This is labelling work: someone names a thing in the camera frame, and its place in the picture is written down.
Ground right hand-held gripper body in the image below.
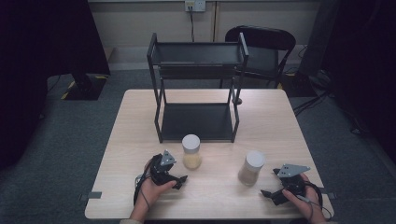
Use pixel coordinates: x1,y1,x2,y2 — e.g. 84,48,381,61
273,163,312,198

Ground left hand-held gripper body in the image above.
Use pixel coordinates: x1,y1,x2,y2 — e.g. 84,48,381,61
149,149,177,187

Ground yellow-filled jar with white lid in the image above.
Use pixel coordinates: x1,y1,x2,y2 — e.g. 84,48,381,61
181,133,203,171

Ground beige-filled jar with white lid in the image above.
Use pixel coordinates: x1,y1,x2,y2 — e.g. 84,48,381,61
237,150,267,188

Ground black two-tier metal rack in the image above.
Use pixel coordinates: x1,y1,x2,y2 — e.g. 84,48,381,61
146,32,250,145

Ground person's left hand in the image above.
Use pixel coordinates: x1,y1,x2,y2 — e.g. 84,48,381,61
135,179,177,210

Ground person's right hand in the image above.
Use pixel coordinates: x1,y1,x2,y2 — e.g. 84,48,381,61
281,173,327,224

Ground grey table edge clamp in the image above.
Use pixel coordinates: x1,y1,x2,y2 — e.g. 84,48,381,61
78,191,103,202
319,188,338,201

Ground black stand base yellow tape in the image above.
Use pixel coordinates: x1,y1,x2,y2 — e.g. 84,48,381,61
60,72,108,102

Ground black folding chair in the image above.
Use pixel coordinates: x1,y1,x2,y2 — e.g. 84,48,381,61
219,25,297,90

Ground black curtain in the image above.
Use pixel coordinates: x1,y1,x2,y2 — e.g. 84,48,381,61
298,0,396,164
0,0,111,172

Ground left hand-held gripper cable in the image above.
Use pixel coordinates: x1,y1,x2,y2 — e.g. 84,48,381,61
133,155,157,210

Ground black floor cables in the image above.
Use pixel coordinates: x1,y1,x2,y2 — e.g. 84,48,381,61
291,69,372,136

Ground black wall socket cable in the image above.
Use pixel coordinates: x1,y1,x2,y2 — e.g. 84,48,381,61
189,5,196,43

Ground white wall socket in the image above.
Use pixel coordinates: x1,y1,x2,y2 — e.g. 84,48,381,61
184,0,207,13

